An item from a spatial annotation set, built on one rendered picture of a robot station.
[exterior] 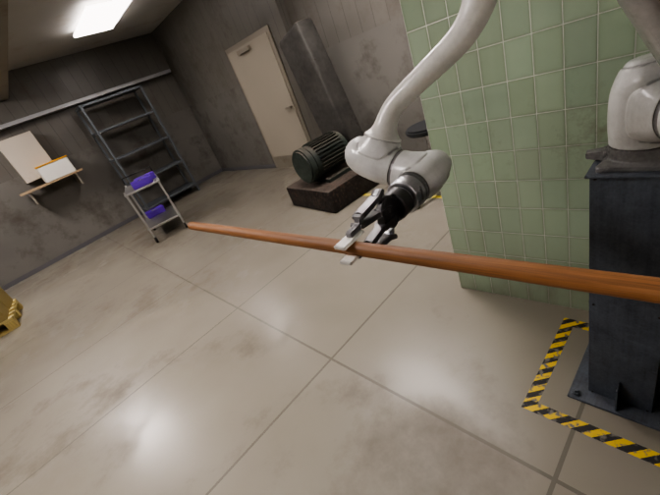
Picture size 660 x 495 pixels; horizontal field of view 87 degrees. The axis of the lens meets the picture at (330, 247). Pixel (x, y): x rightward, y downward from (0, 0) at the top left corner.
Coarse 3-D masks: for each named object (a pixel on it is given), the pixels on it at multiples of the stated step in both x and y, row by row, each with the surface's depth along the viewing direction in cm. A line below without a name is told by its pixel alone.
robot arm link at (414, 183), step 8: (400, 176) 86; (408, 176) 84; (416, 176) 84; (392, 184) 84; (400, 184) 82; (408, 184) 82; (416, 184) 82; (424, 184) 83; (416, 192) 81; (424, 192) 84; (416, 200) 82; (424, 200) 86; (416, 208) 84
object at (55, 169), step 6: (48, 162) 605; (54, 162) 611; (60, 162) 617; (66, 162) 622; (36, 168) 602; (42, 168) 602; (48, 168) 607; (54, 168) 612; (60, 168) 618; (66, 168) 623; (72, 168) 629; (42, 174) 603; (48, 174) 608; (54, 174) 613; (60, 174) 619; (66, 174) 625; (48, 180) 609
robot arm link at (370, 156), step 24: (480, 0) 72; (456, 24) 76; (480, 24) 74; (456, 48) 77; (432, 72) 81; (408, 96) 86; (384, 120) 91; (360, 144) 94; (384, 144) 91; (360, 168) 96; (384, 168) 91
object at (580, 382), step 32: (608, 192) 101; (640, 192) 95; (608, 224) 105; (640, 224) 100; (608, 256) 111; (640, 256) 104; (576, 320) 178; (608, 320) 123; (640, 320) 115; (608, 352) 130; (640, 352) 122; (544, 384) 156; (576, 384) 151; (608, 384) 138; (640, 384) 129; (544, 416) 145; (640, 416) 133; (640, 448) 125
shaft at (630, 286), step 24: (264, 240) 94; (288, 240) 86; (312, 240) 80; (336, 240) 75; (432, 264) 59; (456, 264) 56; (480, 264) 53; (504, 264) 51; (528, 264) 49; (552, 264) 47; (576, 288) 45; (600, 288) 43; (624, 288) 41; (648, 288) 40
